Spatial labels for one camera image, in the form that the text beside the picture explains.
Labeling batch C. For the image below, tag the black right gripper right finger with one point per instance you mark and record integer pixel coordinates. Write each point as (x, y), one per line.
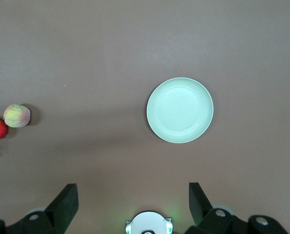
(200, 209)

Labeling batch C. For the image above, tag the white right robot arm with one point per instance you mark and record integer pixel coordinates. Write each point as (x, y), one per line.
(148, 221)

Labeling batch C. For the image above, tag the pale green round plate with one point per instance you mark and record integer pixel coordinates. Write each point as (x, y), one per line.
(180, 111)

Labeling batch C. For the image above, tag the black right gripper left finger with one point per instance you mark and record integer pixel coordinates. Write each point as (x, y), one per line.
(62, 207)

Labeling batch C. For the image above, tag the brown table cover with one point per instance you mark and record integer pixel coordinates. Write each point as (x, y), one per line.
(86, 61)

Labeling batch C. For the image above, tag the yellow-pink peach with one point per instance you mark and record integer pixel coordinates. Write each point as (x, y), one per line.
(16, 115)

